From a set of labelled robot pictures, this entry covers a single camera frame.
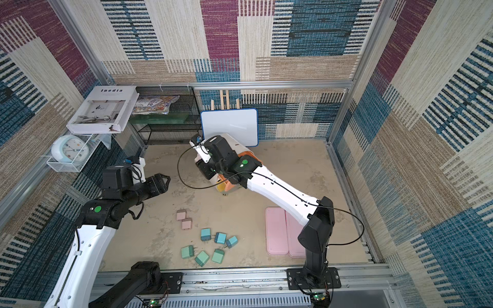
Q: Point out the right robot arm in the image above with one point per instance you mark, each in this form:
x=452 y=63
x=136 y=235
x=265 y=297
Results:
x=316 y=215

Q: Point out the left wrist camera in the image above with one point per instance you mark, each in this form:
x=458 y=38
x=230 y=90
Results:
x=121 y=177

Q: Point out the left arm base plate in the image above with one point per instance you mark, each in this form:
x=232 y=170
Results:
x=170 y=283

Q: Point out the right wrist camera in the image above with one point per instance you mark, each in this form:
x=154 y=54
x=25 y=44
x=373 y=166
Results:
x=197 y=144

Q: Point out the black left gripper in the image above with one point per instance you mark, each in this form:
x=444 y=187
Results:
x=162 y=186

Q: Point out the teal blue plug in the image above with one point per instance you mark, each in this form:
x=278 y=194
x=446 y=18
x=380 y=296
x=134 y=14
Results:
x=205 y=234
x=231 y=242
x=220 y=238

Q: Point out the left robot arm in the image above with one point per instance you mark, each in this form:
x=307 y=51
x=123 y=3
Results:
x=95 y=227

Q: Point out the white alarm clock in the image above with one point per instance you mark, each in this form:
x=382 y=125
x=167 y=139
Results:
x=70 y=149

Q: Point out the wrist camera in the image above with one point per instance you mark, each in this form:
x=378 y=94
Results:
x=197 y=144
x=121 y=177

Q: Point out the white magazine book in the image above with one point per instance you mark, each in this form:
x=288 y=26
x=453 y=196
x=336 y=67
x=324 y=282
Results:
x=106 y=110

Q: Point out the pink tray right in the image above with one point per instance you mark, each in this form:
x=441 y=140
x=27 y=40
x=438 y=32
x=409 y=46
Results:
x=295 y=249

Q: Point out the pink tray left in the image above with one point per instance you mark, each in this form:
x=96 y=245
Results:
x=276 y=231

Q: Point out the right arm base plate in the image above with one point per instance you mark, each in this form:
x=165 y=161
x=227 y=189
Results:
x=301 y=279

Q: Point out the white round drawer cabinet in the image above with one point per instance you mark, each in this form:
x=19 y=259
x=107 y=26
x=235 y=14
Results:
x=241 y=150

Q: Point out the blue framed whiteboard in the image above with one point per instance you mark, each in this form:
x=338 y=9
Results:
x=241 y=124

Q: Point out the pink tray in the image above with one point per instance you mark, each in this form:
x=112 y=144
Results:
x=295 y=249
x=276 y=231

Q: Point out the black wire shelf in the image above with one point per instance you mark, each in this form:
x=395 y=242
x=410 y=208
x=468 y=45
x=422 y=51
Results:
x=178 y=126

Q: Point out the pink plug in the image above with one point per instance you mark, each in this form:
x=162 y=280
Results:
x=186 y=224
x=181 y=215

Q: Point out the colourful snack bag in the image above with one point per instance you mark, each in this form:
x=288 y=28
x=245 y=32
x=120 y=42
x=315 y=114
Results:
x=148 y=105

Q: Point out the green plug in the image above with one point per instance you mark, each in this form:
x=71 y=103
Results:
x=187 y=252
x=202 y=258
x=218 y=256

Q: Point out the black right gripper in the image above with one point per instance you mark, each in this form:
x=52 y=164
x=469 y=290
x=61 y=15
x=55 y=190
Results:
x=208 y=169

